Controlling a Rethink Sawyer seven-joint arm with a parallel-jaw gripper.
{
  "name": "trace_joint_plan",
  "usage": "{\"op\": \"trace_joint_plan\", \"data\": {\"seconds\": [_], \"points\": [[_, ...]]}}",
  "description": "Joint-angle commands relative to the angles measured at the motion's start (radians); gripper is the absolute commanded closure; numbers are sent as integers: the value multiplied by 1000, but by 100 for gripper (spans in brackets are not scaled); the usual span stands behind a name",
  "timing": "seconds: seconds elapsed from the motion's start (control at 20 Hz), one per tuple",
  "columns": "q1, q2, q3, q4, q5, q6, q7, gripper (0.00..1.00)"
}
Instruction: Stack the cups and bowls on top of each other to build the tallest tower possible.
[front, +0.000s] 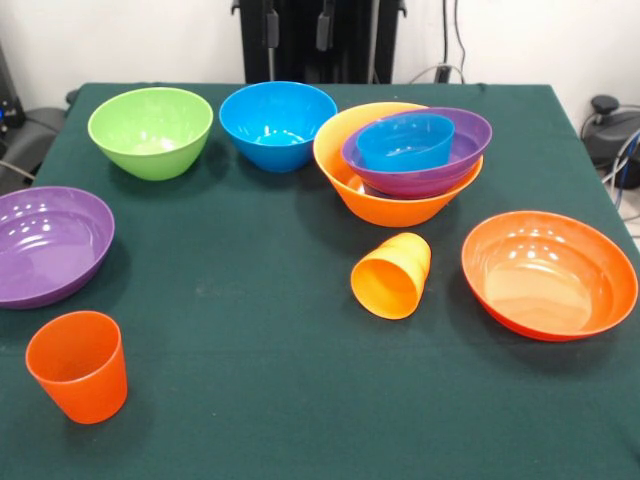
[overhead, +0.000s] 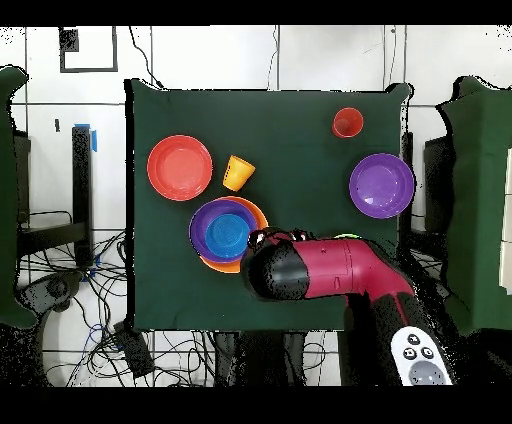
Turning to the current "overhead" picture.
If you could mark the small translucent blue bowl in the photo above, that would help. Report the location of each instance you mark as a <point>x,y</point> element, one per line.
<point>226,236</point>

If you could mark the orange cup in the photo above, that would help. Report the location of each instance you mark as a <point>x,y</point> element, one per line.
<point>238,172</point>

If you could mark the purple bowl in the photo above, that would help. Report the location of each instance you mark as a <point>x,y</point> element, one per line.
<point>382,186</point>
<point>198,232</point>

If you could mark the large orange bowl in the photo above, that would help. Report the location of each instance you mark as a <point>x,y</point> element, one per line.
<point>224,267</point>

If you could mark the green bowl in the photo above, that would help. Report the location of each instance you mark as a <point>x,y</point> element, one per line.
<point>347,236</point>

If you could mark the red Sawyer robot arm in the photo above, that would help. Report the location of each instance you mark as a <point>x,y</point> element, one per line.
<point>340,268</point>

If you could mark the dark green tablecloth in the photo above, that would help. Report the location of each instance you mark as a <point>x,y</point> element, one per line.
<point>260,132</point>

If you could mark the red shallow bowl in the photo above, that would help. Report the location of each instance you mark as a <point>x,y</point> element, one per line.
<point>180,167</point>

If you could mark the red cup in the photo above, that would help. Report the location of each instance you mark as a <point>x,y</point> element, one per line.
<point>348,122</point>

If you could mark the black metal stand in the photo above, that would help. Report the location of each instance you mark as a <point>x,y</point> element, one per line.
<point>82,192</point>

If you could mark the blue tape strip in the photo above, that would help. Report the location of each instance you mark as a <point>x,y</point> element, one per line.
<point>94,142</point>

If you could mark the black power brick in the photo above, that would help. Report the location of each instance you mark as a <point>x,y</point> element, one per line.
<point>134,350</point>

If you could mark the green cloth side table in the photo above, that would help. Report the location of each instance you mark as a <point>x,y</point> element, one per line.
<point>8,200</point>
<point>480,200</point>

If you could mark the white box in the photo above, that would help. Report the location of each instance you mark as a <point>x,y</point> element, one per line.
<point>507,260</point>

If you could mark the black pedestal leg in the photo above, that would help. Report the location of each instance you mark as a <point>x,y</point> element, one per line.
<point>56,288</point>

